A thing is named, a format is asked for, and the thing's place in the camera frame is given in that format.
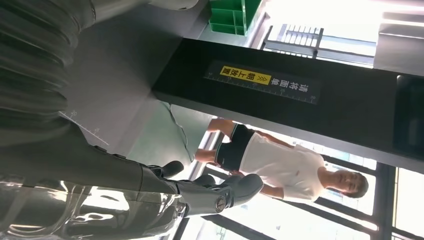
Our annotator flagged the person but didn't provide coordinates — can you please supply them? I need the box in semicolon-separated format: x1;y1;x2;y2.
194;118;370;204

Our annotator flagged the black yellow ruler label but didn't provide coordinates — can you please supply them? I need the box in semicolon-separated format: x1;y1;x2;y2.
203;60;322;106

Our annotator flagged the green plastic crate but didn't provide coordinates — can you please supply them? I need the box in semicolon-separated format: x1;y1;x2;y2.
208;0;263;37

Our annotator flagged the metal window railing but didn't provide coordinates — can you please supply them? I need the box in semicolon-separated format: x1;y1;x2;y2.
260;23;377;66

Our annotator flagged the thin machine power cable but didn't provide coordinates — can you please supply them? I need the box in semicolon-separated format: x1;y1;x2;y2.
168;103;197;164

